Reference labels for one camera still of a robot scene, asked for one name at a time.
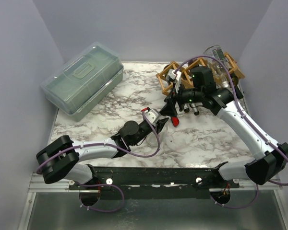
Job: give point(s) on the clear flask bottle black cap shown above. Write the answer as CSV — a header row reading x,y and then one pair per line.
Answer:
x,y
151,139

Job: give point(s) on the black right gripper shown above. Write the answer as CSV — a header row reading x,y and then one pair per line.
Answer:
x,y
172,100

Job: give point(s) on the red black corkscrew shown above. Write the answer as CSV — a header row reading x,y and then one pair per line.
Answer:
x,y
175,121

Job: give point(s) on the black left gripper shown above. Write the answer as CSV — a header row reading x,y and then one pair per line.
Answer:
x,y
158,125

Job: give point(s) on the green plastic toolbox clear lid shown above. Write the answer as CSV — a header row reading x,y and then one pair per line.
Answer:
x,y
81,83

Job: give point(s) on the wooden wine rack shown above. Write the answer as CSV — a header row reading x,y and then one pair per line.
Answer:
x,y
186,78

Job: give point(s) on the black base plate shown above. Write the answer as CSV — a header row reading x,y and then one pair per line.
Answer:
x,y
117,183

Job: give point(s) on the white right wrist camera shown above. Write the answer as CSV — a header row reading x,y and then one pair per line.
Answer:
x,y
174,77

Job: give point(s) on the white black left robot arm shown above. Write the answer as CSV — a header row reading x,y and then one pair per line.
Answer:
x,y
60,159

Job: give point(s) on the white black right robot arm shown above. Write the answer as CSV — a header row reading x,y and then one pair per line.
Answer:
x,y
268,154

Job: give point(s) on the green bottle Italia label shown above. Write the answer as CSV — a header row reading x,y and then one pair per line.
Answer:
x,y
186,108

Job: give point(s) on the green wine bottle far right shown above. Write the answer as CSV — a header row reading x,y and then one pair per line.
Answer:
x,y
235,80

